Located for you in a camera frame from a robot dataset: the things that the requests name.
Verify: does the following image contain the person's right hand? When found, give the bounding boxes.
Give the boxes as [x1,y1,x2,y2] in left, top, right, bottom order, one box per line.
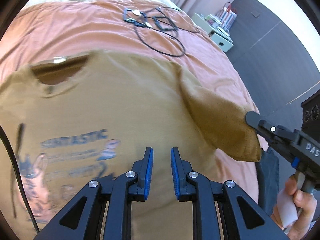
[284,174,317,240]

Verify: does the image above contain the white bedside cabinet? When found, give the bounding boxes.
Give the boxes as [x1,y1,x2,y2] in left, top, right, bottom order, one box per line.
[191,13,234,53]

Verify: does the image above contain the mustard brown printed t-shirt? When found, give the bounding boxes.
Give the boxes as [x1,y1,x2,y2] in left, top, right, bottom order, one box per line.
[1,51,260,239]

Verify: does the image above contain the striped gift bag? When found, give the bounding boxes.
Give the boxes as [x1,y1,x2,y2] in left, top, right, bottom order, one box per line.
[216,2,237,29]

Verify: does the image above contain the folded black clothes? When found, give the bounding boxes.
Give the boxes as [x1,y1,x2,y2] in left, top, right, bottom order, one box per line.
[255,147,279,216]

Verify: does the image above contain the orange bed blanket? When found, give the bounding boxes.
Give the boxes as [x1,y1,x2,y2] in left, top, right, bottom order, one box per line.
[0,0,261,203]

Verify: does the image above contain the black cable on bed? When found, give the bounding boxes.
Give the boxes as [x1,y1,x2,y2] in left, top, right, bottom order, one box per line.
[122,5,201,58]

